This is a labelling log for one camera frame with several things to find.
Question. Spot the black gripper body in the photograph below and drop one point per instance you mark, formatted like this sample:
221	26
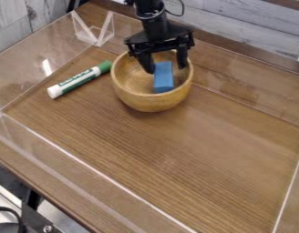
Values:
161	35

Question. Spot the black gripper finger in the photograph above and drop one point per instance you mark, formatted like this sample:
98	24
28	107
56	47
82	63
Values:
147	63
182	57

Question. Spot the blue rectangular block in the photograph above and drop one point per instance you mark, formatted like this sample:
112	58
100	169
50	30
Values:
163	77

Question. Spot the brown wooden bowl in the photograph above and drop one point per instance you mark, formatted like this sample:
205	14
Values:
134	85

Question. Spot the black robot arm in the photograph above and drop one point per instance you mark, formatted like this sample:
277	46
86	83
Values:
149	8

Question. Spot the green and white marker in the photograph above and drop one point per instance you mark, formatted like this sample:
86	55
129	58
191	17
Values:
70	84

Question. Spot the clear acrylic front barrier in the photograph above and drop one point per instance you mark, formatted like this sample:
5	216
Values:
95	200

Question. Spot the clear acrylic corner bracket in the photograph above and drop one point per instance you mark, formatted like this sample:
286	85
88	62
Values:
92	34

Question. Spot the black metal base plate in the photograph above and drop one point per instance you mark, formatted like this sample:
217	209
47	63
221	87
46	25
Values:
35	222

